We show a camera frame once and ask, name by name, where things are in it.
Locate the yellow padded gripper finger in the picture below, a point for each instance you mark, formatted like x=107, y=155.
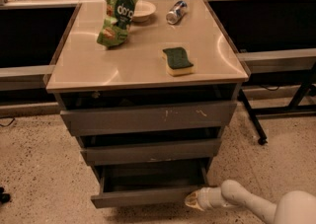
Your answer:
x=191, y=200

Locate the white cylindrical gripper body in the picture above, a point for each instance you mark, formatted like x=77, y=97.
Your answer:
x=206, y=197

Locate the grey bottom drawer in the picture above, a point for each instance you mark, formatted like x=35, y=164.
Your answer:
x=150, y=183

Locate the grey drawer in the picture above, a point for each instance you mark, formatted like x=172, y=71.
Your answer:
x=147, y=110
x=145, y=147
x=150, y=183

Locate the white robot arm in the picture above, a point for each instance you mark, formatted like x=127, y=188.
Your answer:
x=295, y=207

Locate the grey middle drawer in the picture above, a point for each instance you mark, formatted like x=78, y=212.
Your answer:
x=145, y=147

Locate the grey drawer cabinet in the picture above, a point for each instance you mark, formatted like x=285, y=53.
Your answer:
x=85, y=66

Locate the grey top drawer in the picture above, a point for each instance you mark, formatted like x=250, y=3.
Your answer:
x=147, y=110

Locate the black metal table leg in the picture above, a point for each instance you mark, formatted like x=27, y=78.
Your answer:
x=262, y=136

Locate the yellow green sponge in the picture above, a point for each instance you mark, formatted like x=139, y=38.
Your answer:
x=177, y=61

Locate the silver soda can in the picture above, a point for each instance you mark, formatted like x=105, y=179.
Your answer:
x=177, y=12

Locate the black object on floor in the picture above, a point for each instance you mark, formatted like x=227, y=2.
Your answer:
x=4, y=197

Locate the white bowl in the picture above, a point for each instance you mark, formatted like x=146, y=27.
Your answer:
x=143, y=11

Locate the green chip bag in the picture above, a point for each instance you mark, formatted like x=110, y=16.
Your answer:
x=117, y=22

